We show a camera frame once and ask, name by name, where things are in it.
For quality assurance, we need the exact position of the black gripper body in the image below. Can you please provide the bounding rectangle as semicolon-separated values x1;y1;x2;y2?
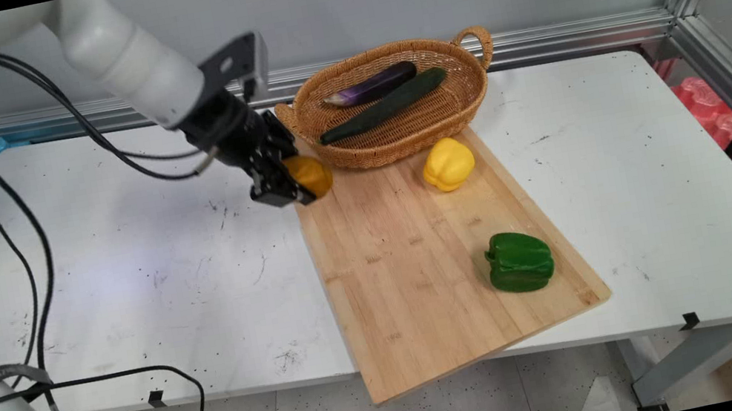
173;82;279;186

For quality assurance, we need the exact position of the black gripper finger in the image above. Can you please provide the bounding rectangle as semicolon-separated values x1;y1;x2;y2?
243;142;318;215
259;105;302;165

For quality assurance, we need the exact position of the orange bell pepper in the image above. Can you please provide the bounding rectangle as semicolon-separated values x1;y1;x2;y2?
283;150;337;204

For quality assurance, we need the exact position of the purple eggplant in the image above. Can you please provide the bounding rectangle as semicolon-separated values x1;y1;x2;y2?
318;59;423;112

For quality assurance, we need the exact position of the dark green cucumber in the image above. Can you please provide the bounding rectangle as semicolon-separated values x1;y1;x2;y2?
311;66;456;147

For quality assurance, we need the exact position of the bamboo cutting board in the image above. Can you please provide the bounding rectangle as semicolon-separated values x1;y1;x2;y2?
283;86;625;411

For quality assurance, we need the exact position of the yellow bell pepper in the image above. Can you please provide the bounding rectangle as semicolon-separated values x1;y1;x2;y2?
418;133;480;196

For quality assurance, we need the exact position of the green bell pepper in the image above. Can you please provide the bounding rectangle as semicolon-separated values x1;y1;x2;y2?
481;225;559;299

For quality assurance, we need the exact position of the grey table leg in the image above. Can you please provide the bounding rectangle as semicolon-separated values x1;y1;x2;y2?
616;320;732;411

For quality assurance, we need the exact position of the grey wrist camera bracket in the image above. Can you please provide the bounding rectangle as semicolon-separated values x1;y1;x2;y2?
193;29;277;111

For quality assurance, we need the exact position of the black cable to wrist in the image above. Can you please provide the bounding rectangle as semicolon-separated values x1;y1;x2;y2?
0;11;224;214

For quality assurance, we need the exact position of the woven wicker basket with handles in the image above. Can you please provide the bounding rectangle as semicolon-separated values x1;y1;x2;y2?
266;24;512;184

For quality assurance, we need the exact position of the horizontal aluminium frame rail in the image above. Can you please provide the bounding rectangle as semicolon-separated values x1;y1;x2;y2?
0;0;680;159

